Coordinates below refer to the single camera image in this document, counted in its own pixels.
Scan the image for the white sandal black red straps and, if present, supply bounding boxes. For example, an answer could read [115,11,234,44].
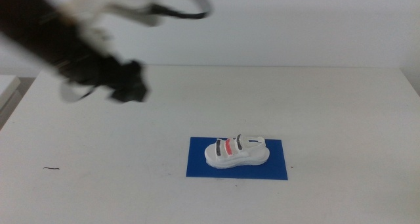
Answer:
[203,133,271,169]

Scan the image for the blue rectangular mat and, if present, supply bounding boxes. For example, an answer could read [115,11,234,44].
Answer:
[185,137,289,181]

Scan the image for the white side table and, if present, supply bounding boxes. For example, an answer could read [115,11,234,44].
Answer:
[0,74,21,110]

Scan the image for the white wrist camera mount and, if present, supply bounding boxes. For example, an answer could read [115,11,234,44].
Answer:
[60,0,165,46]

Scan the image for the black grey camera cable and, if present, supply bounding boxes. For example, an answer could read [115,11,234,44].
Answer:
[150,0,213,20]

